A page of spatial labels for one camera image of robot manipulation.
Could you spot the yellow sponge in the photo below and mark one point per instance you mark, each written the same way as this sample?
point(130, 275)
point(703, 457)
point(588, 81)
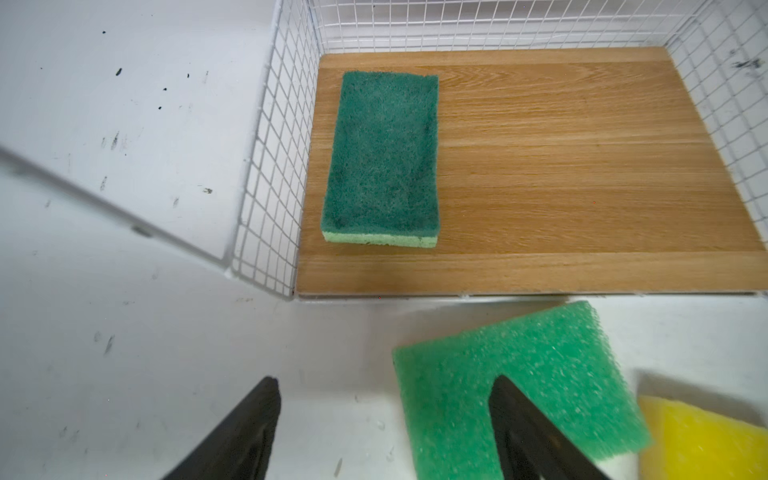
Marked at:
point(692, 443)

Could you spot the dark green sponge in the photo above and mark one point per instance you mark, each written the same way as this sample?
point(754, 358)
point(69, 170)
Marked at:
point(382, 181)

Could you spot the light green sponge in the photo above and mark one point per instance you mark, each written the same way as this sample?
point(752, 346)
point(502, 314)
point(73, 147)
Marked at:
point(560, 358)

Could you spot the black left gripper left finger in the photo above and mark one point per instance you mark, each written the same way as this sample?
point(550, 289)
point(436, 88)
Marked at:
point(241, 444)

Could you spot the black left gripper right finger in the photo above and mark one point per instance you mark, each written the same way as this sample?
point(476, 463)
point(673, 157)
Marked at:
point(529, 445)

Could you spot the white wire wooden shelf unit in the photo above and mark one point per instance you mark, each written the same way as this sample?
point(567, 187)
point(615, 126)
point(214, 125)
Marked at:
point(585, 147)

